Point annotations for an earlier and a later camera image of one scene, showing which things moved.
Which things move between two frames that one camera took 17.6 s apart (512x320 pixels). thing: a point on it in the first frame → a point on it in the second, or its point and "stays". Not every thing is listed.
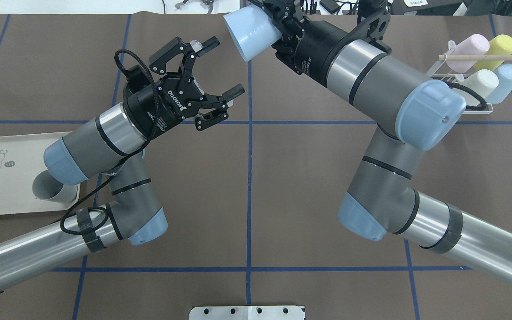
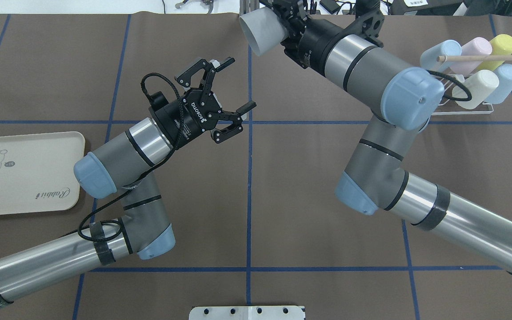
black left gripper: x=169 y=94 → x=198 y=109
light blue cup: x=509 y=75 stays
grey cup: x=46 y=186 → x=263 y=29
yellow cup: x=501 y=45 stays
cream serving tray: x=3 y=170 stays
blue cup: x=252 y=30 → x=429 y=60
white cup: x=483 y=82 stays
